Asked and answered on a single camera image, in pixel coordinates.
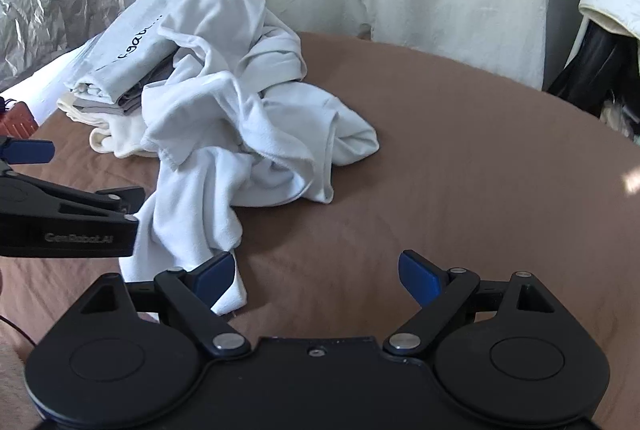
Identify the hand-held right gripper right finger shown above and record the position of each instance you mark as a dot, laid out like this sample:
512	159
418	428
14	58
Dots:
419	280

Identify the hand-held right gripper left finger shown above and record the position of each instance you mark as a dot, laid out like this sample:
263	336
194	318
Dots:
216	277

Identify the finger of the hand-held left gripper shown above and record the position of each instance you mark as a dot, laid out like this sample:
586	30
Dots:
30	151
122	200

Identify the white T-shirt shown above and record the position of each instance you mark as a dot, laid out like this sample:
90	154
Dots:
225	110

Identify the red-brown box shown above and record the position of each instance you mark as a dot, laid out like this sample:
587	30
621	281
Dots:
17	120

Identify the folded white printed shirt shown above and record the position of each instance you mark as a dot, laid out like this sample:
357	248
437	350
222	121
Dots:
122	48

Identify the crinkled silver plastic sheet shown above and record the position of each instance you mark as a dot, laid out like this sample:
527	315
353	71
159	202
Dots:
50	0

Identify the pale pink cloth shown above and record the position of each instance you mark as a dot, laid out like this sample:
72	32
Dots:
620	115

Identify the black hanging garment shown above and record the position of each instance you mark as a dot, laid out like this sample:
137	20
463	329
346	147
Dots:
595	65

